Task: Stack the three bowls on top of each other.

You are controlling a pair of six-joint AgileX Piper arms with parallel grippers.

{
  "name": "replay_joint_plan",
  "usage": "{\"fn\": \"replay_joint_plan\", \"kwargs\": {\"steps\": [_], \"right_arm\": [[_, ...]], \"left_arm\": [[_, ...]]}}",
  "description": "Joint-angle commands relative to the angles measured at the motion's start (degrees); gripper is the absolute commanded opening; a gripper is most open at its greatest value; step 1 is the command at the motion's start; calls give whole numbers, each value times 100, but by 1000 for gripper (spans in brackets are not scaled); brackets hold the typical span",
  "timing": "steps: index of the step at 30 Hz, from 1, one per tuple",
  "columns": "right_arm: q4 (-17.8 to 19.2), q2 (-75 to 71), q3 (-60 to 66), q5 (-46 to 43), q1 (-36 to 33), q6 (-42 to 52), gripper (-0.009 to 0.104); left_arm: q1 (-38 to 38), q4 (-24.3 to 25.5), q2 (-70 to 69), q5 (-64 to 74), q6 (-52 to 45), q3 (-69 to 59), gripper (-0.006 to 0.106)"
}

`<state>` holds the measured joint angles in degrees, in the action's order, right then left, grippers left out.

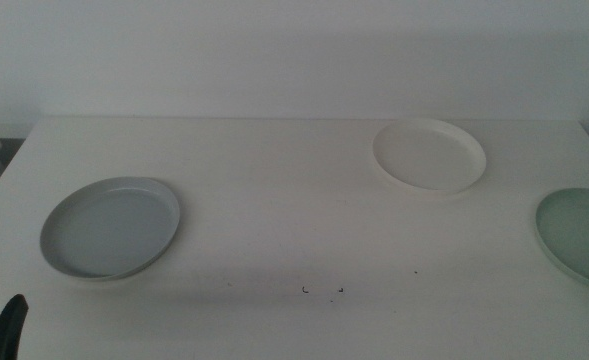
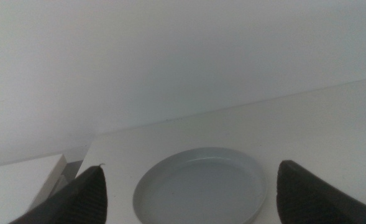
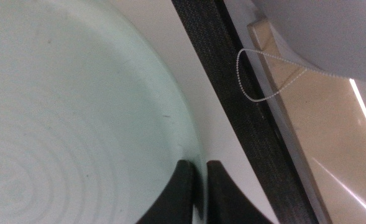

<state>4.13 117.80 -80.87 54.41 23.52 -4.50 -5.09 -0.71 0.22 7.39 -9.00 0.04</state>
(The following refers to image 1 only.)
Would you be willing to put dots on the pale green shallow bowl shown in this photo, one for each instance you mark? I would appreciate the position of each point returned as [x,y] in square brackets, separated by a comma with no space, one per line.
[581,235]

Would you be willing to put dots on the grey shallow bowl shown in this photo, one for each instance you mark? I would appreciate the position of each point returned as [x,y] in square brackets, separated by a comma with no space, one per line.
[110,227]

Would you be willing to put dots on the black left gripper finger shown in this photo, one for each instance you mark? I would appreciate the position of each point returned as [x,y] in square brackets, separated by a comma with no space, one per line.
[5,332]

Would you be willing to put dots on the white shallow bowl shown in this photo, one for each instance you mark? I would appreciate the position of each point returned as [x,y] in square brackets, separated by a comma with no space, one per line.
[428,155]

